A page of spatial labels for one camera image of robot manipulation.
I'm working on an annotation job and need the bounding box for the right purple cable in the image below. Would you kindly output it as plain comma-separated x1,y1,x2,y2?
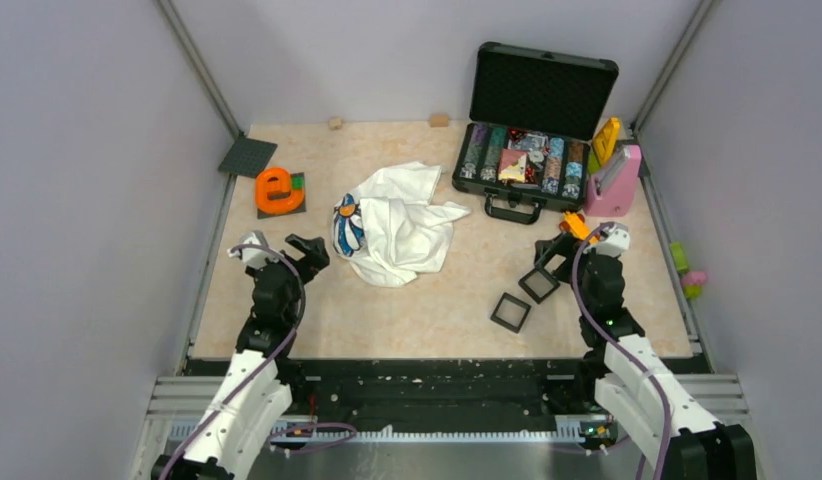
569,223,673,480

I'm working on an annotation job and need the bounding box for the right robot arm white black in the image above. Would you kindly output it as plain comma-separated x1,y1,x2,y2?
534,223,758,479

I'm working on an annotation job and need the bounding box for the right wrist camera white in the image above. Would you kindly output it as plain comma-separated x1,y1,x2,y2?
592,222,631,258

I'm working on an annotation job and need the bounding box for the black poker chip case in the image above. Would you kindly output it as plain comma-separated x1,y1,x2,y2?
451,42,619,225

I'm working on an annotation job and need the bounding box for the black square frame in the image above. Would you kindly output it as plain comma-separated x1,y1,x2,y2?
518,267,560,304
490,292,531,334

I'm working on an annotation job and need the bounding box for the black square frame far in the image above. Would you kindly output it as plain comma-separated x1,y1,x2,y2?
518,267,560,304

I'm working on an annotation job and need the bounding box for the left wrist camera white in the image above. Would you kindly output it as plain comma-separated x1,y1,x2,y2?
227,230,274,270

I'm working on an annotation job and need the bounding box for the orange yellow toy car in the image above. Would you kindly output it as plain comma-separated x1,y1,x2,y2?
559,212,599,244

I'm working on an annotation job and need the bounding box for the black square frame near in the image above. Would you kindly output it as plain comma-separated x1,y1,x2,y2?
490,292,531,334

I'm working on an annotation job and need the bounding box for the orange letter e toy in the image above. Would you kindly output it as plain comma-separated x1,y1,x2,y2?
254,167,306,216

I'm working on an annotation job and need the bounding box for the dark grey small baseplate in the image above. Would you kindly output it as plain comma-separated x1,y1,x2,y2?
256,172,308,221

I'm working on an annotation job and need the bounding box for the green pink toy outside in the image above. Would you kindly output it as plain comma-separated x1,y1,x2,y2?
669,242,708,300

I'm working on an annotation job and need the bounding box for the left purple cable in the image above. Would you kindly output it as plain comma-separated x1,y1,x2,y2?
157,243,359,480

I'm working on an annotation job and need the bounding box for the dark grey large baseplate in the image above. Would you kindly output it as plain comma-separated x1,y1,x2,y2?
218,136,278,179

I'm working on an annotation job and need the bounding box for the wooden block right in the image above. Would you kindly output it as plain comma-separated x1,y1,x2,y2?
428,113,450,128

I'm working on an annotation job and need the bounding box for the pink box device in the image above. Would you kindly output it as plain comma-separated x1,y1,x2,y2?
584,144,642,218

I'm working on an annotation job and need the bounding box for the yellow toy block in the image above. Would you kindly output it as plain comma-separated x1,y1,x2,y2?
592,117,621,167

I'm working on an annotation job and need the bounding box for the white garment with blue print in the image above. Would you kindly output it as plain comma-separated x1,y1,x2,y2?
331,162,471,288

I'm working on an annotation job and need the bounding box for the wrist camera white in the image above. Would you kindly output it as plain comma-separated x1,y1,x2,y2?
227,230,274,270
592,222,631,258

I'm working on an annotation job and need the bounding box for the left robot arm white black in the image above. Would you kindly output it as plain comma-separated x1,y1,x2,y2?
150,231,330,479

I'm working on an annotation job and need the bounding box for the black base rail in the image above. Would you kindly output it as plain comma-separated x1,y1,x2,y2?
277,359,600,433

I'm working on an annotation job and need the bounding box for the purple cable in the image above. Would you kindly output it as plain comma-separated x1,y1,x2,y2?
157,243,359,480
569,223,673,480

